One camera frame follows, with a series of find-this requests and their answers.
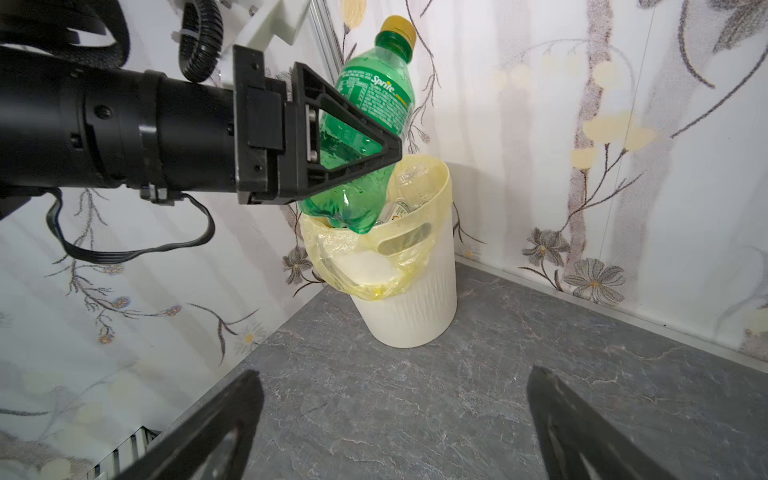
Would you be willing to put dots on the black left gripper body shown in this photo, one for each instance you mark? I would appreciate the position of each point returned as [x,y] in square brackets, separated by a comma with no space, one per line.
[254,140]

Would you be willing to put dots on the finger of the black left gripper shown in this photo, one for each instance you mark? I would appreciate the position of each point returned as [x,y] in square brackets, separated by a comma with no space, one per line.
[336,144]

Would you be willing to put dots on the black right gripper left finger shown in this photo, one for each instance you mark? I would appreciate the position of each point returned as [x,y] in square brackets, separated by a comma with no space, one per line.
[214,443]

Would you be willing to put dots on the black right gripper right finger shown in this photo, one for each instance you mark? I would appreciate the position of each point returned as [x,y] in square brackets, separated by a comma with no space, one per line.
[575,441]

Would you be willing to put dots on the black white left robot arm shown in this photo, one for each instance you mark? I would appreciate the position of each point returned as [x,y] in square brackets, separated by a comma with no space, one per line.
[73,115]

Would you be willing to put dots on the white bin yellow bag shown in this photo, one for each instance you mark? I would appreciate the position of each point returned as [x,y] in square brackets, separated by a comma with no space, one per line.
[401,275]

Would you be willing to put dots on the aluminium mounting rail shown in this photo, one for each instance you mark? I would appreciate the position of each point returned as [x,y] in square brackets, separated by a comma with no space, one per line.
[125,455]

